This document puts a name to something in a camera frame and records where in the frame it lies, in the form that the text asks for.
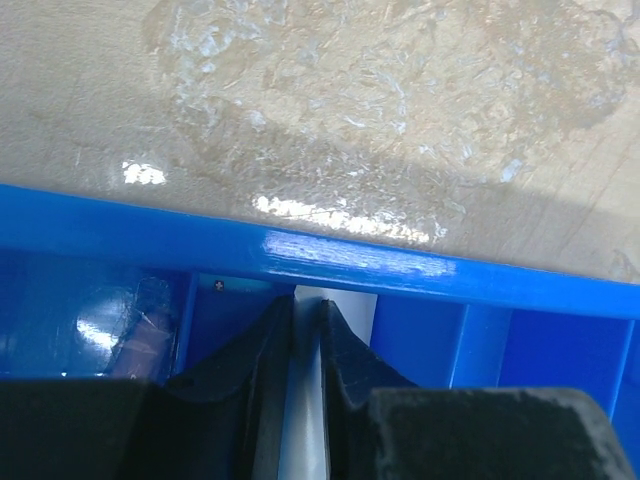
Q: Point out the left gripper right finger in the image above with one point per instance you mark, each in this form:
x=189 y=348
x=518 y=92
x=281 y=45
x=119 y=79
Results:
x=380 y=425

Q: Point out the white toothpaste tube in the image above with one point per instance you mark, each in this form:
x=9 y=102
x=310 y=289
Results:
x=303 y=451

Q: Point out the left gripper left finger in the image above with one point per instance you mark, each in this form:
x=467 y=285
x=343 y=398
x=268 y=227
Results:
x=220 y=419

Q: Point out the pink wrapped toothbrush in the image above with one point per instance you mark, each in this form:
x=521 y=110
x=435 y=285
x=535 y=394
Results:
x=145 y=349

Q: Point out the blue plastic bin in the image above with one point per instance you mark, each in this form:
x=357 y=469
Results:
x=70 y=267

